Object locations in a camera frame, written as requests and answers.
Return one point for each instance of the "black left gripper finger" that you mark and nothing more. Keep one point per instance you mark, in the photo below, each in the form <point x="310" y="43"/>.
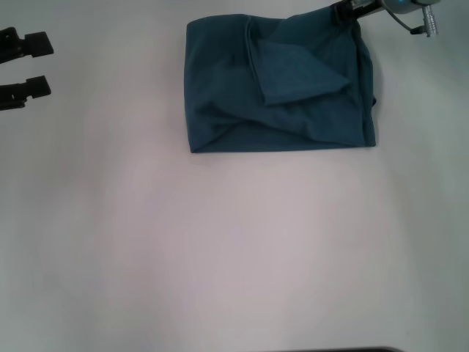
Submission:
<point x="36" y="87"/>
<point x="38" y="44"/>

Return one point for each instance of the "teal blue printed t-shirt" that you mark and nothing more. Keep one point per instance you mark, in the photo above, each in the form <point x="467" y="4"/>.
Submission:
<point x="227" y="102"/>

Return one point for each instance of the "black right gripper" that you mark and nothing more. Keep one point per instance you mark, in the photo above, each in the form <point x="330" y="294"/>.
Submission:
<point x="368" y="9"/>

